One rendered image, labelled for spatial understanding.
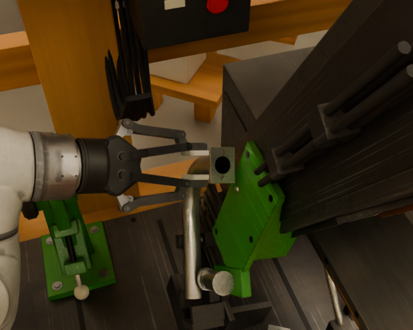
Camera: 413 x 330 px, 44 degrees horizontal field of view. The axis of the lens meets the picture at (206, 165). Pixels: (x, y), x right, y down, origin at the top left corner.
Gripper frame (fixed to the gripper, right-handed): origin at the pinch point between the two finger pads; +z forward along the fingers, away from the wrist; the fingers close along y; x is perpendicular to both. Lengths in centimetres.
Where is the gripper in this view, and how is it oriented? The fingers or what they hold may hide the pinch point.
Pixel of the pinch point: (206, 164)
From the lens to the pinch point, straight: 78.3
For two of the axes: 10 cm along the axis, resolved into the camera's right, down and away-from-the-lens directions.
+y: -0.1, -10.0, 0.0
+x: -4.9, 0.0, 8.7
